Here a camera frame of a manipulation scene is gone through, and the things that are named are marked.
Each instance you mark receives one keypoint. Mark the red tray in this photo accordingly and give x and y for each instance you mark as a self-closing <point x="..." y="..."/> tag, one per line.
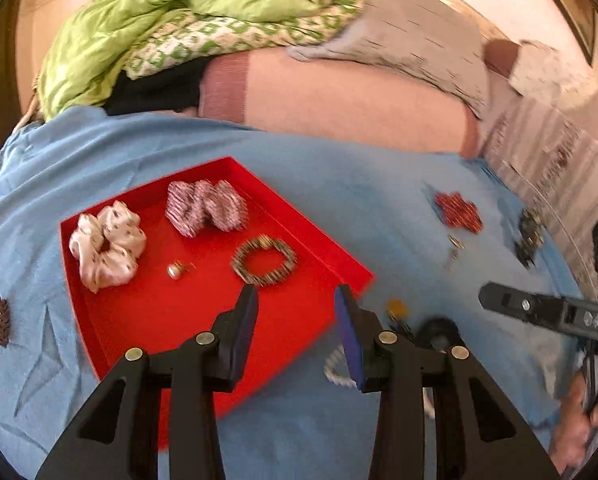
<point x="179" y="310"/>

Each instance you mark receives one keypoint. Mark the large black scrunchie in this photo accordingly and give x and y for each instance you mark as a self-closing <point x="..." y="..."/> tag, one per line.
<point x="431" y="332"/>

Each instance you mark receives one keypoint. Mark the white floral pillow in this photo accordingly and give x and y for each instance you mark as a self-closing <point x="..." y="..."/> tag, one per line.
<point x="544" y="70"/>

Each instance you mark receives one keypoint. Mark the dark wooden frame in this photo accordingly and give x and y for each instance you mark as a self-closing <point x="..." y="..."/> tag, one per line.
<point x="574" y="10"/>

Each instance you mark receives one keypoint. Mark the green white patterned quilt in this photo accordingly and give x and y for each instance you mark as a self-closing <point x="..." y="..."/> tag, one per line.
<point x="219" y="35"/>

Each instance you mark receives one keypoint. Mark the lime green blanket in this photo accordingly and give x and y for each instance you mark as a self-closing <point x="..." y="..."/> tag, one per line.
<point x="104" y="35"/>

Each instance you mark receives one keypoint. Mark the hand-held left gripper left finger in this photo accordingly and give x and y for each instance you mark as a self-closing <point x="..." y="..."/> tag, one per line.
<point x="244" y="335"/>

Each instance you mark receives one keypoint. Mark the pearl drop earring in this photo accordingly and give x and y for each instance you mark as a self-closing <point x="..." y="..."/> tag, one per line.
<point x="173" y="271"/>

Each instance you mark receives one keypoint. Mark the red polka dot scrunchie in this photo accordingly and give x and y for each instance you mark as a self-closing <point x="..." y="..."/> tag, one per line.
<point x="459" y="210"/>

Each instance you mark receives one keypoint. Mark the gold coin pendant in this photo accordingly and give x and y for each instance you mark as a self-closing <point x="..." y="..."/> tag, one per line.
<point x="396" y="309"/>

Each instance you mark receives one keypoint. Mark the white dotted satin scrunchie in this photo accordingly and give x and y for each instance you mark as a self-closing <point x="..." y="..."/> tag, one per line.
<point x="119" y="266"/>

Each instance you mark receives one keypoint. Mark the blue bed sheet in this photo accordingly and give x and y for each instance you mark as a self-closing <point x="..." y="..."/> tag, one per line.
<point x="329" y="200"/>

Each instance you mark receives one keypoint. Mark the brown pillow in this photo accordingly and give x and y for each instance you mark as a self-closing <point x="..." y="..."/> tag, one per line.
<point x="501" y="57"/>

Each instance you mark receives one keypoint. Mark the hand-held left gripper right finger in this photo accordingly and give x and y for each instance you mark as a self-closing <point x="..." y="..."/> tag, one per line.
<point x="351" y="340"/>

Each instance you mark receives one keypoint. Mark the brown leaf hair clip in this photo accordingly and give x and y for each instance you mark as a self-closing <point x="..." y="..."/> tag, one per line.
<point x="1" y="320"/>

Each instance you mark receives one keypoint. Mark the grey pillow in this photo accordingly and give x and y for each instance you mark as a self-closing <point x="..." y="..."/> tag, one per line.
<point x="419" y="35"/>

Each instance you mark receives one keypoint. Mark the dark beaded jewelry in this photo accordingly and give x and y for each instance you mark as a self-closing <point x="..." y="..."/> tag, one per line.
<point x="529" y="235"/>

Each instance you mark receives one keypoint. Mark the striped pillow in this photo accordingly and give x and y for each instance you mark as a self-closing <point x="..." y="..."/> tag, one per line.
<point x="544" y="145"/>

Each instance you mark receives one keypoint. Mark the person's right hand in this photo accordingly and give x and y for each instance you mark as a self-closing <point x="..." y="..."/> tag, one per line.
<point x="569" y="435"/>

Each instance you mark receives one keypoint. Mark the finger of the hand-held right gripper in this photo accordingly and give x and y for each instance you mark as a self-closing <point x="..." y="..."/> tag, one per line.
<point x="544" y="310"/>

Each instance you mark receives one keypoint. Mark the small gold earring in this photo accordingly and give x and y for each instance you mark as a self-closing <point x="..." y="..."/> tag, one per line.
<point x="456" y="243"/>

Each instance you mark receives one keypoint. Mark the black cloth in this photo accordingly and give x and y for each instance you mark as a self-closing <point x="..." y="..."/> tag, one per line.
<point x="154" y="92"/>

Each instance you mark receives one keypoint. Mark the red plaid scrunchie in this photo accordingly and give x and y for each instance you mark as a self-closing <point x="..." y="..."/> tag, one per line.
<point x="204" y="205"/>

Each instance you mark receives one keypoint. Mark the pink bed cushion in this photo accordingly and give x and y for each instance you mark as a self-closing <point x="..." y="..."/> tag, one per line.
<point x="354" y="100"/>

